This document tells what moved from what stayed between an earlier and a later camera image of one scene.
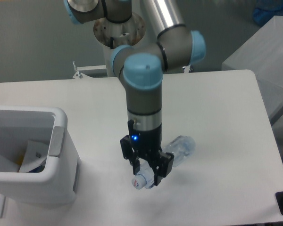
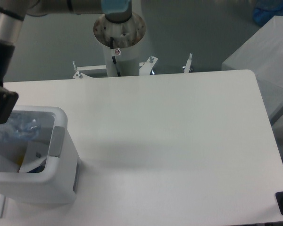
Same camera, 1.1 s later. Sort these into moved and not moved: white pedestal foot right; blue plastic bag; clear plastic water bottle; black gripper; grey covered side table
Moved: clear plastic water bottle; black gripper
Not moved: blue plastic bag; grey covered side table; white pedestal foot right
